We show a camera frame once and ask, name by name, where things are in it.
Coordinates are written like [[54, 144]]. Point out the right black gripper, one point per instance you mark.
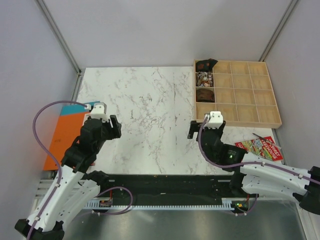
[[194, 128]]

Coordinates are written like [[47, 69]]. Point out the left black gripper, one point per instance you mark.
[[115, 132]]

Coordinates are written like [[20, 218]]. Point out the brown red patterned tie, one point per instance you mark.
[[204, 95]]

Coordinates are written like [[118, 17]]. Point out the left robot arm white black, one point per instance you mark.
[[72, 187]]

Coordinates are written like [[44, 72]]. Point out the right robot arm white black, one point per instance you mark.
[[254, 175]]

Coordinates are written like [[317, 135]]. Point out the rolled colourful tie in tray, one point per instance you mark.
[[204, 79]]

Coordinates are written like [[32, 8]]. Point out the orange folder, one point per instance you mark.
[[68, 127]]

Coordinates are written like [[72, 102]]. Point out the teal folder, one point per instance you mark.
[[73, 109]]

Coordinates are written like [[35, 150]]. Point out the wooden compartment tray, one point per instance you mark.
[[243, 93]]

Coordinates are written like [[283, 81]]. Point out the rolled dark tie in tray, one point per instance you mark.
[[205, 65]]

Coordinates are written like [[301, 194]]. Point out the pen on red book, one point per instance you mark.
[[268, 141]]

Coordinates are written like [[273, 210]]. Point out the red treehouse book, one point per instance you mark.
[[261, 148]]

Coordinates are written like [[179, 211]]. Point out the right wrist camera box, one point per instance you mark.
[[213, 119]]

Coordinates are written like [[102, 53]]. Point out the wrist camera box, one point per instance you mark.
[[97, 111], [213, 119]]

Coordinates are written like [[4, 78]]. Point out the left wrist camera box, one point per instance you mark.
[[97, 111]]

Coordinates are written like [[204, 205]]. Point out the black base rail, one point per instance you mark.
[[140, 189]]

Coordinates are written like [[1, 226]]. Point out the white slotted cable duct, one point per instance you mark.
[[96, 204]]

